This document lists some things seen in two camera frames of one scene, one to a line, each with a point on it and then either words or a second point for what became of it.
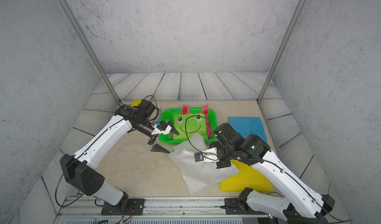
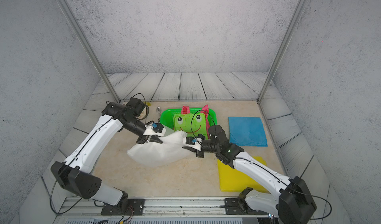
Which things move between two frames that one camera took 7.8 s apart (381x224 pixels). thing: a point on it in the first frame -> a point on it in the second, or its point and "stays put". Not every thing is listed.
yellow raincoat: x=249 y=176 stays put
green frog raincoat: x=187 y=124 stays put
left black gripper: x=156 y=147 -> x=148 y=138
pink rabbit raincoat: x=185 y=110 stays put
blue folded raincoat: x=247 y=126 stays put
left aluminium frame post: x=74 y=22 stays put
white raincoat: x=198 y=175 -> x=172 y=150
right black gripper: x=221 y=164 -> x=200 y=154
